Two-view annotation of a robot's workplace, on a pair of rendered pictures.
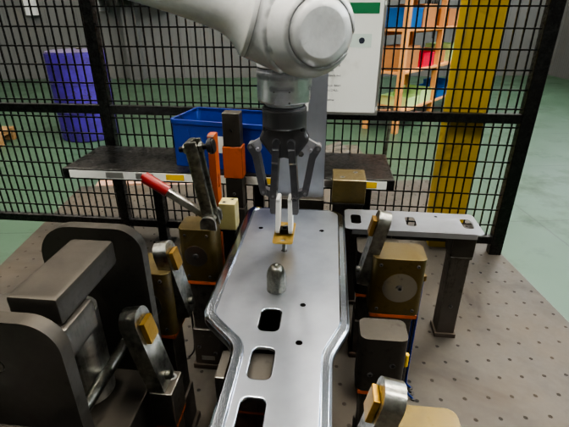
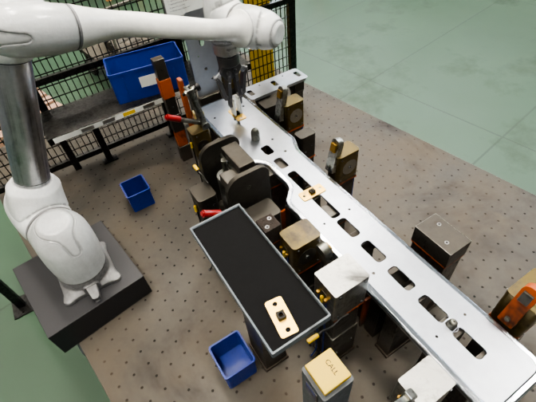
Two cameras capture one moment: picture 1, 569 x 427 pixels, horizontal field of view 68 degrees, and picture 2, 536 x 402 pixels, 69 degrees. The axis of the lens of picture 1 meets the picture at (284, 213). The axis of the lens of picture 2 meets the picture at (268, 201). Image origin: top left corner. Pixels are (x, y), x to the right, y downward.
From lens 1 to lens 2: 0.86 m
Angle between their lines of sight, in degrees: 34
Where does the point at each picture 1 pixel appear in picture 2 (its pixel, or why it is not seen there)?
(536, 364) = (339, 124)
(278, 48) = (266, 45)
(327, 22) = (280, 30)
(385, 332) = (306, 133)
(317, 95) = not seen: hidden behind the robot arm
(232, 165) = (167, 90)
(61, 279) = (245, 156)
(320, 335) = (289, 144)
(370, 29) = not seen: outside the picture
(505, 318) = (317, 111)
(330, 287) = (274, 128)
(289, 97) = (235, 50)
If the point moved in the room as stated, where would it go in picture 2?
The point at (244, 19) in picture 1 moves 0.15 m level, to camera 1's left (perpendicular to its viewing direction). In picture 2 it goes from (246, 36) to (200, 55)
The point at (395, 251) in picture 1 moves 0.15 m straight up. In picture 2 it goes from (289, 100) to (288, 64)
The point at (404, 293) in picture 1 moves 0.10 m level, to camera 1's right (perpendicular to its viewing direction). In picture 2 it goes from (298, 116) to (317, 106)
